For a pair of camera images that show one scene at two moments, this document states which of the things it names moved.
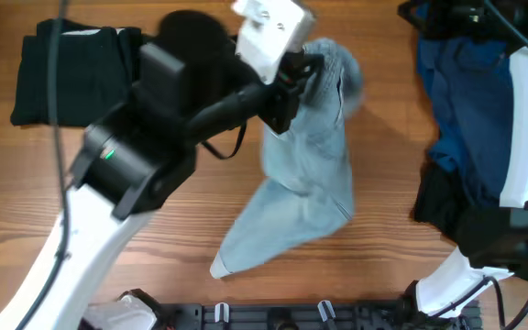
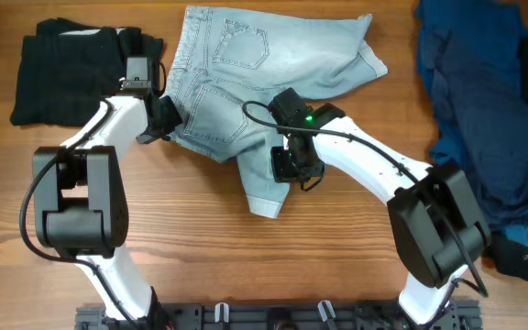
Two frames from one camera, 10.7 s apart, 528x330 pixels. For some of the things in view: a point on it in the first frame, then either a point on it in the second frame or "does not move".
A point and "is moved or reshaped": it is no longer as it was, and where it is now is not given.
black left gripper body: [281, 95] -> [170, 117]
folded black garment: [95, 68] does not move
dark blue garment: [469, 87] does not move
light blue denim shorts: [306, 192] is moved or reshaped
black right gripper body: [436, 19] -> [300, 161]
